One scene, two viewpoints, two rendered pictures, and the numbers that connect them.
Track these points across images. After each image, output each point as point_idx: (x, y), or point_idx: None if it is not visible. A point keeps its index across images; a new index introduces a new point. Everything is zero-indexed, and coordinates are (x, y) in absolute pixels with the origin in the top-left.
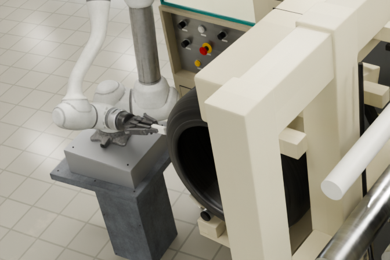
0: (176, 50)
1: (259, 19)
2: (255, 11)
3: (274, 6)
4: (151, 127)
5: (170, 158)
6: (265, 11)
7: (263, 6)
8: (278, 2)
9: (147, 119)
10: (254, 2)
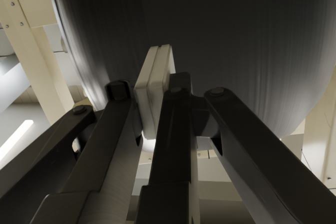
0: None
1: (320, 152)
2: (321, 166)
3: (307, 152)
4: (141, 129)
5: (60, 28)
6: (314, 155)
7: (314, 162)
8: (303, 153)
9: (258, 210)
10: (319, 177)
